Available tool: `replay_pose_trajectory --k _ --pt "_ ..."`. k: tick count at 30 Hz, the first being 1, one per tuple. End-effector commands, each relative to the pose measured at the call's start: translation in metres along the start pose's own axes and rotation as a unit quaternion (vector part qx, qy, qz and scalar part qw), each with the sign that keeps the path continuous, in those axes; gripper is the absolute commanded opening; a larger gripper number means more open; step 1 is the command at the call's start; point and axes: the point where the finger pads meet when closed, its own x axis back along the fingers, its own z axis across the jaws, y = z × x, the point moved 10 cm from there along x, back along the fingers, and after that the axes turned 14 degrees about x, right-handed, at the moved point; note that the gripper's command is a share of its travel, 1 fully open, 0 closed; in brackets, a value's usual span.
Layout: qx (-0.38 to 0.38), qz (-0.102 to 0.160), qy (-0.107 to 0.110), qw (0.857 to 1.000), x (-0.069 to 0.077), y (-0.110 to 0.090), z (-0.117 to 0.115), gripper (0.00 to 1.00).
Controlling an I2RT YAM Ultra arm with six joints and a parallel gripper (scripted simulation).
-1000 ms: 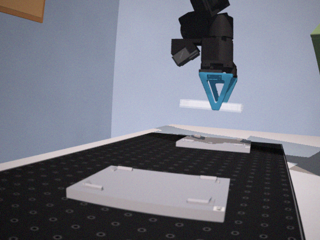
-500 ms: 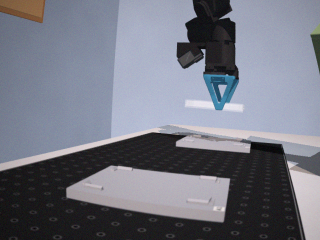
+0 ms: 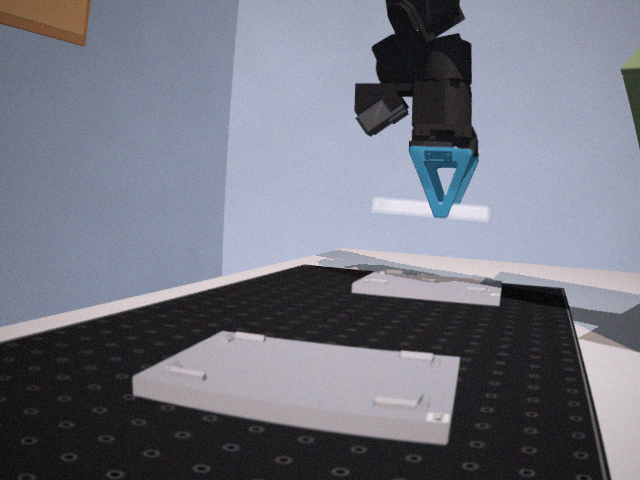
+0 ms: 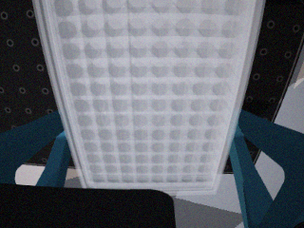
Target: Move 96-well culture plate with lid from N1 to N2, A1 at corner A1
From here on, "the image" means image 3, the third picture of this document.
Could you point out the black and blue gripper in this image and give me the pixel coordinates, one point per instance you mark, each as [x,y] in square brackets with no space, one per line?
[426,148]

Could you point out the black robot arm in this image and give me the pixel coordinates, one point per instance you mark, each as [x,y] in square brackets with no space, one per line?
[443,58]

